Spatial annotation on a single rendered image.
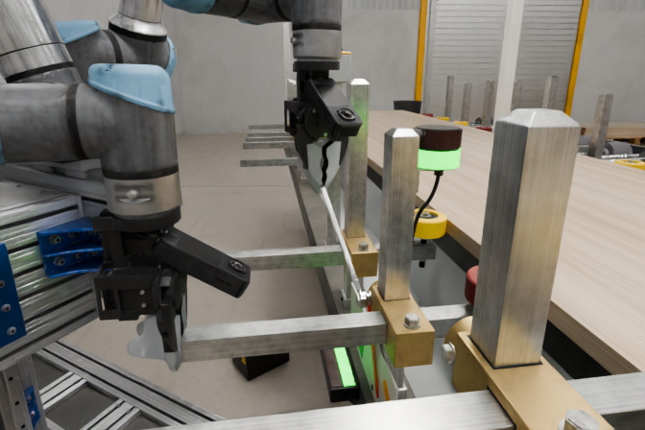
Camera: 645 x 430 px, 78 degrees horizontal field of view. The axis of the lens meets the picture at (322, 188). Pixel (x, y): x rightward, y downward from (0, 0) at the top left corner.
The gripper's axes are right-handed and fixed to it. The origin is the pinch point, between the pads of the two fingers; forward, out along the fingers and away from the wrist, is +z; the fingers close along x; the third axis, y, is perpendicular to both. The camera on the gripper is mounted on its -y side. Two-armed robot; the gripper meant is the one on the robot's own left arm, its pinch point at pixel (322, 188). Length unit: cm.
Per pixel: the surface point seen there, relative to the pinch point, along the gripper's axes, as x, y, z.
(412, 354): 0.9, -24.9, 14.3
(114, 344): 40, 122, 101
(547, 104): -143, 55, -4
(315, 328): 10.3, -17.3, 12.3
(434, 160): -4.9, -19.8, -8.3
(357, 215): -10.7, 5.3, 8.6
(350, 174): -9.3, 6.0, 0.2
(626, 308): -21.5, -36.4, 8.1
